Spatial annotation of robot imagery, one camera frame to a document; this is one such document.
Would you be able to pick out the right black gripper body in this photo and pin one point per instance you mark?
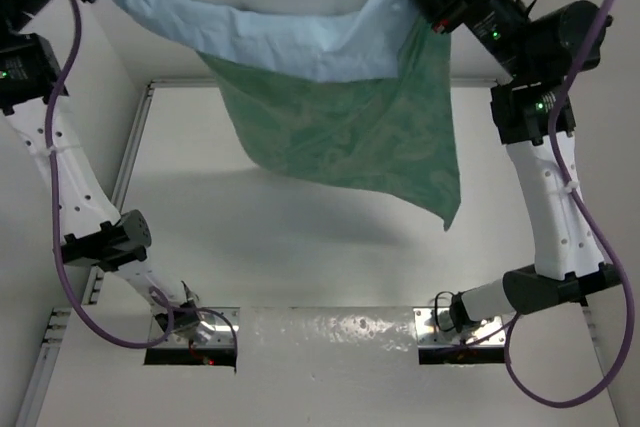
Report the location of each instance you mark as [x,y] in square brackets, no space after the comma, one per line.
[497,25]

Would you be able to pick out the light blue pillowcase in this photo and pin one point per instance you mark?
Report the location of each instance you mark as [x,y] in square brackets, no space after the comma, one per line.
[359,100]

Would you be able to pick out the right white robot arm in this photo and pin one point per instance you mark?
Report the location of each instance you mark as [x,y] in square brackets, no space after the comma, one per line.
[536,125]

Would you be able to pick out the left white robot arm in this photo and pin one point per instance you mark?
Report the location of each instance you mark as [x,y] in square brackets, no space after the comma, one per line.
[87,229]

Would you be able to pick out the aluminium table frame rail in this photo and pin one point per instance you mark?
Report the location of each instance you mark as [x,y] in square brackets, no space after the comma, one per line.
[120,187]

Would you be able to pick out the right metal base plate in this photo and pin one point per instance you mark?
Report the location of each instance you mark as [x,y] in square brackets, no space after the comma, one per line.
[434,329]

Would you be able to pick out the metal base plate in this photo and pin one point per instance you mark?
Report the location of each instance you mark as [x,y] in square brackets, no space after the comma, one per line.
[434,329]
[210,332]

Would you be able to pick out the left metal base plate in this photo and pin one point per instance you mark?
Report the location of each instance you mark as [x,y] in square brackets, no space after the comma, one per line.
[210,332]

